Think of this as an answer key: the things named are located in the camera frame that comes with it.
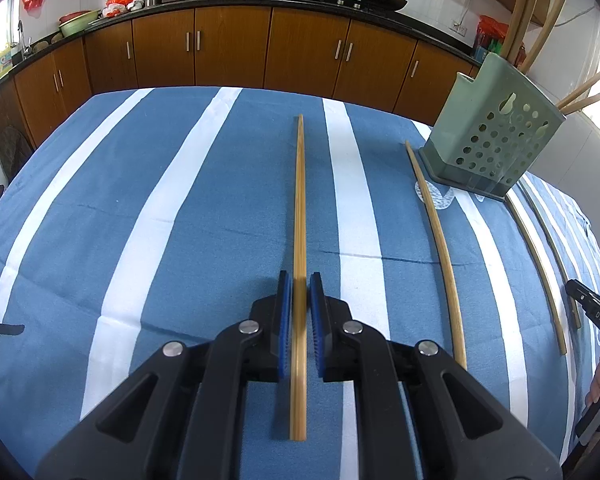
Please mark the red basin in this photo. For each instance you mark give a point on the red basin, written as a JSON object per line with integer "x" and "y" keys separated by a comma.
{"x": 75, "y": 15}

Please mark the green basin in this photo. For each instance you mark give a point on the green basin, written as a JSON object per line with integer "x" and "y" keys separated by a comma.
{"x": 80, "y": 25}

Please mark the yellow detergent bottle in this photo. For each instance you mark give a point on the yellow detergent bottle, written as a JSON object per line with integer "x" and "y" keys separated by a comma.
{"x": 3, "y": 65}

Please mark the wooden lower kitchen cabinets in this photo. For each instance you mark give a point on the wooden lower kitchen cabinets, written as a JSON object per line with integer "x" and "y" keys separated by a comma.
{"x": 230, "y": 45}

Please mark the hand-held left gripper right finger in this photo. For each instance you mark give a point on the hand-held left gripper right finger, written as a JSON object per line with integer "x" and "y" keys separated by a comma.
{"x": 314, "y": 330}

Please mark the dark round woven tray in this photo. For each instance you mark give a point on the dark round woven tray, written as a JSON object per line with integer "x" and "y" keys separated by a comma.
{"x": 14, "y": 152}

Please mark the red white plastic bag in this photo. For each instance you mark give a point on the red white plastic bag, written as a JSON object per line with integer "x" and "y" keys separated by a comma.
{"x": 121, "y": 6}

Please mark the blue white striped tablecloth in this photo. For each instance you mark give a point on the blue white striped tablecloth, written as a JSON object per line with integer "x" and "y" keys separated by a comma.
{"x": 180, "y": 210}

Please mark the bottles and red bag cluster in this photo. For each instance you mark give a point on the bottles and red bag cluster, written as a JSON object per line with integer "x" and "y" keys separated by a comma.
{"x": 486, "y": 47}

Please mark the black gas stove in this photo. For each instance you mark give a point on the black gas stove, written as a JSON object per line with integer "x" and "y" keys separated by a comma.
{"x": 347, "y": 2}

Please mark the green perforated utensil holder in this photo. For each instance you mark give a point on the green perforated utensil holder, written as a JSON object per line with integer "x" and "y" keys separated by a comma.
{"x": 495, "y": 130}

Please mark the steel faucet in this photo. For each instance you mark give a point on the steel faucet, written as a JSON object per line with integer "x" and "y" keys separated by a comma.
{"x": 25, "y": 40}

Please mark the black kitchen countertop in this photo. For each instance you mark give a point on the black kitchen countertop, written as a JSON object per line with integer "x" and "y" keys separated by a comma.
{"x": 260, "y": 1}

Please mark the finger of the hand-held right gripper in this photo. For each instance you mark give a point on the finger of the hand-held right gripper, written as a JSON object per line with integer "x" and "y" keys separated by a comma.
{"x": 577, "y": 292}

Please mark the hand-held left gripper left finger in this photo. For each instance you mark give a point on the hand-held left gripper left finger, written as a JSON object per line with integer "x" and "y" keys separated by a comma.
{"x": 285, "y": 330}

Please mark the white wall outlet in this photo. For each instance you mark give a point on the white wall outlet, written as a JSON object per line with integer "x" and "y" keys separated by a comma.
{"x": 460, "y": 27}

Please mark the red bag over bottles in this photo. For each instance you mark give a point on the red bag over bottles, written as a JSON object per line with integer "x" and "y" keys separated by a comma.
{"x": 492, "y": 27}

